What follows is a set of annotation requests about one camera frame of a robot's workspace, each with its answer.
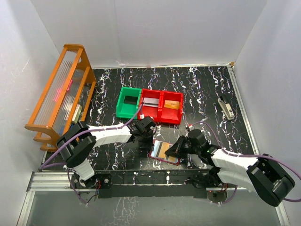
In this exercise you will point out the red bin left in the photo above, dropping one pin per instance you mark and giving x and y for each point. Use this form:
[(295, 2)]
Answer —
[(154, 112)]

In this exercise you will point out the beige box in rack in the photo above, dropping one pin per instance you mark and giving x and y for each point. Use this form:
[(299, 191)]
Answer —
[(76, 115)]

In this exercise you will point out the black grey stapler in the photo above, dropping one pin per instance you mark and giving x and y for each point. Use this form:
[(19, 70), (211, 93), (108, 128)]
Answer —
[(226, 107)]

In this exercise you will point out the gold striped credit card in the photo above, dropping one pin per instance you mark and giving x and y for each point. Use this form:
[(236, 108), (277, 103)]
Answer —
[(162, 148)]

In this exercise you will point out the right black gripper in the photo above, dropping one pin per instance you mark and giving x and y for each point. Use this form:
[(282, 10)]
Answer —
[(181, 146)]

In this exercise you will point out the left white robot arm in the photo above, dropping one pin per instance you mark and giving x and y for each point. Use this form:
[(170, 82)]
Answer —
[(80, 139)]

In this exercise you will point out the red leather card holder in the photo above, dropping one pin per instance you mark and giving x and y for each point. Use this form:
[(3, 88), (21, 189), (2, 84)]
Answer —
[(154, 150)]

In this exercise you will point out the orange wooden rack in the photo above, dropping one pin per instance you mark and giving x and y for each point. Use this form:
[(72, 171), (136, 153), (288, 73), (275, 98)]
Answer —
[(56, 107)]

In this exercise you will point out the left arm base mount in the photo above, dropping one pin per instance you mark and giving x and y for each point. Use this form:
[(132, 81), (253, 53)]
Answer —
[(97, 182)]

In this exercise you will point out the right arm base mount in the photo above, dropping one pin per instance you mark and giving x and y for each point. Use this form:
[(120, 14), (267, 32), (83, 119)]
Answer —
[(215, 188)]

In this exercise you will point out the green plastic bin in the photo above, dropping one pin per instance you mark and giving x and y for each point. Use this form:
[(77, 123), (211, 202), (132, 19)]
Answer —
[(128, 102)]

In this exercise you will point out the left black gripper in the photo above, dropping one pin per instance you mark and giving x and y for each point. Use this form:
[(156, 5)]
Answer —
[(145, 141)]

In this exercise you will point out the grey striped card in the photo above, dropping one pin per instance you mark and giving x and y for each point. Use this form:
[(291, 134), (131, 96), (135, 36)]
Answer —
[(150, 102)]

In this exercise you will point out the red bin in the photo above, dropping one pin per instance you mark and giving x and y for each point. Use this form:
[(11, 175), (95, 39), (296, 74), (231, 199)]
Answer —
[(171, 116), (154, 112)]

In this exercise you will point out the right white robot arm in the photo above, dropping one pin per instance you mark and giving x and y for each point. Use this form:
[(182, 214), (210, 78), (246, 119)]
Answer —
[(261, 175)]

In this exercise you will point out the orange card in bin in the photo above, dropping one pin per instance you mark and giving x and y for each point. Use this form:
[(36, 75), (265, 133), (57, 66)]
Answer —
[(171, 104)]

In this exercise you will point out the red bin right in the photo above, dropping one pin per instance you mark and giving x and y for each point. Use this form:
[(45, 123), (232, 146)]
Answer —
[(171, 116)]

